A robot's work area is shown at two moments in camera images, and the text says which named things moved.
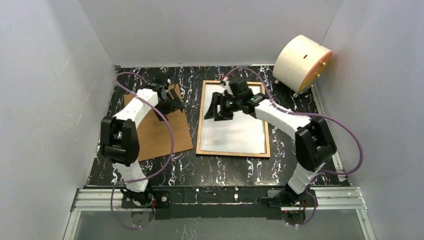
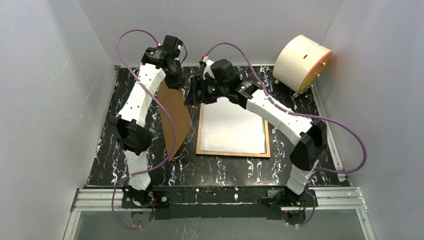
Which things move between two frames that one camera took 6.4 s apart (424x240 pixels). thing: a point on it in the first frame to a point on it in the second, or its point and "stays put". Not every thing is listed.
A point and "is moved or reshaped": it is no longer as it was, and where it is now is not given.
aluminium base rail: (325, 198) stays put
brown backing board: (154, 134) is moved or reshaped
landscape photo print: (244, 134) stays put
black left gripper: (170, 100) to (175, 77)
